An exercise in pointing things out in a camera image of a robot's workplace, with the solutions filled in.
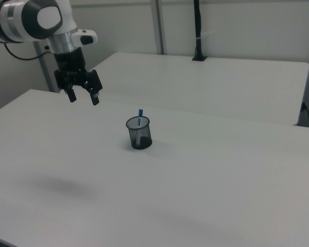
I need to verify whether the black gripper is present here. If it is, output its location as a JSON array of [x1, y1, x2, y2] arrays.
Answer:
[[53, 47, 104, 107]]

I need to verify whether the white marker with blue cap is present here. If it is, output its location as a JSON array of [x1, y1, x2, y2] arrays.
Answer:
[[135, 109, 145, 146]]

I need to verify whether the black mesh pen cup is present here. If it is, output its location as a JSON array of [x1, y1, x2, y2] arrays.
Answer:
[[125, 116, 153, 150]]

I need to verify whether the black pole with base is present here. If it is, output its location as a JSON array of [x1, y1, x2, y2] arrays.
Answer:
[[192, 0, 208, 62]]

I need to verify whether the grey metal wall post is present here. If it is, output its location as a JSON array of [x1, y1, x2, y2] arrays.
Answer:
[[150, 0, 168, 56], [32, 40, 56, 93]]

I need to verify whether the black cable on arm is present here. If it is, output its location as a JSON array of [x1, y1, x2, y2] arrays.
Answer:
[[3, 42, 54, 61]]

